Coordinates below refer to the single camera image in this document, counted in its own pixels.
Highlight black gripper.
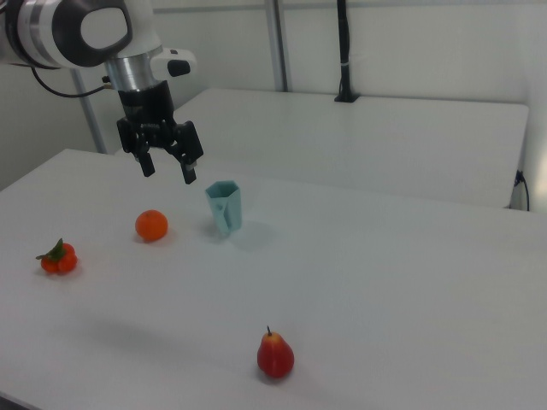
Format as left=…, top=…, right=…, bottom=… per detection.
left=115, top=80, right=205, bottom=185

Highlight teal faceted mug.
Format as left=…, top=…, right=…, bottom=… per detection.
left=204, top=180, right=244, bottom=237

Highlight orange mandarin fruit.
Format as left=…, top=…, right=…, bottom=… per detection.
left=134, top=208, right=169, bottom=243

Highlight small tomatoes with leaves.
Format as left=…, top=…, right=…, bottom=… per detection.
left=35, top=237, right=79, bottom=275

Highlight white side table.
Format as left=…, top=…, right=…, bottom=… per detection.
left=114, top=87, right=531, bottom=210

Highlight red yellow pear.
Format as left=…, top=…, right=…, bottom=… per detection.
left=256, top=325, right=296, bottom=379

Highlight aluminium frame post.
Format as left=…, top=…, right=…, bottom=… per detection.
left=264, top=0, right=287, bottom=92
left=70, top=67, right=108, bottom=155

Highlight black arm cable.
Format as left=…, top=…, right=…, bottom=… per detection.
left=30, top=66, right=116, bottom=99

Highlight black camera pole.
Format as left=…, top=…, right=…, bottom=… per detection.
left=333, top=0, right=361, bottom=103

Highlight black wall cable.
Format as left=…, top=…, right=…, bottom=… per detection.
left=514, top=169, right=532, bottom=213

